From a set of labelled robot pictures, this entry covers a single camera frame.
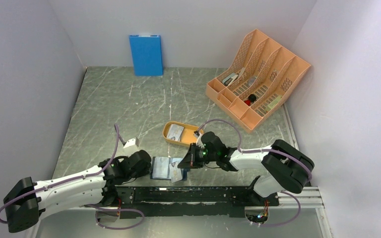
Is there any grey stapler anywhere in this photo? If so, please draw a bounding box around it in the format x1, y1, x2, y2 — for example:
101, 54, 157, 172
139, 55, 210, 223
222, 73, 239, 86

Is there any blue folder box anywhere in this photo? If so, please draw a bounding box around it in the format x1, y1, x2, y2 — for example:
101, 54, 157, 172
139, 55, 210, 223
128, 35, 163, 76

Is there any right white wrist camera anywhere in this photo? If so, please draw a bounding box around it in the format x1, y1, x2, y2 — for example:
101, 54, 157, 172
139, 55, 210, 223
193, 130, 205, 148

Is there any grey item in organizer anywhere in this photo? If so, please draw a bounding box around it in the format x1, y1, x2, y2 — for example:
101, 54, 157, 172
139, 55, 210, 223
247, 76, 257, 87

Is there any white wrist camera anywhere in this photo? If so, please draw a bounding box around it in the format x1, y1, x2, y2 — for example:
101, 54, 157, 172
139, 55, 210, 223
193, 130, 205, 148
123, 137, 139, 149

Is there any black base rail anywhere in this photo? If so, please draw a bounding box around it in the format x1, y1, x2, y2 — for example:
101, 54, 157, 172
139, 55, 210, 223
97, 186, 279, 219

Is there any red black stamp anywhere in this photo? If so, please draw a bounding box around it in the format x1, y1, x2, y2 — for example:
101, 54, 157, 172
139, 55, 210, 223
244, 94, 257, 106

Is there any silver VIP card stack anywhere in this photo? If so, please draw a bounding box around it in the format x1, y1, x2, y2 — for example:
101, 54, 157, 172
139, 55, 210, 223
166, 123, 184, 141

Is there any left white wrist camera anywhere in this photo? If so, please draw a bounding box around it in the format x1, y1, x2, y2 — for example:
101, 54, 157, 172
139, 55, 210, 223
123, 137, 139, 149

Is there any green sticky note pad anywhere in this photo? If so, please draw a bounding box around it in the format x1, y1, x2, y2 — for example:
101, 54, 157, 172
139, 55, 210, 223
265, 95, 282, 112

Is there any orange oval tray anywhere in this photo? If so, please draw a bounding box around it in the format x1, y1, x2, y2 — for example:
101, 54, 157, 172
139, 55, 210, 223
162, 121, 203, 147

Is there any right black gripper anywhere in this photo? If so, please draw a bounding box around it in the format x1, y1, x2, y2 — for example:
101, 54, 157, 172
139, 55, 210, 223
178, 142, 218, 169

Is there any navy blue card holder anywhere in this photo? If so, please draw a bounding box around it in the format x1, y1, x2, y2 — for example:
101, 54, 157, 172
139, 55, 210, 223
150, 157, 188, 183

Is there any orange desk file organizer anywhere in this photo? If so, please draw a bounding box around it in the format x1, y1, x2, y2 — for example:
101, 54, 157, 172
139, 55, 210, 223
206, 29, 311, 133

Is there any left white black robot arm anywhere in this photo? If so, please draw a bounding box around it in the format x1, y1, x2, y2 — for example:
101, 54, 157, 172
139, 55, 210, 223
3, 150, 152, 233

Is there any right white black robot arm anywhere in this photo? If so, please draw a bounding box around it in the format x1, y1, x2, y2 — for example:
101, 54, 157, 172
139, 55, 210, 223
178, 132, 315, 205

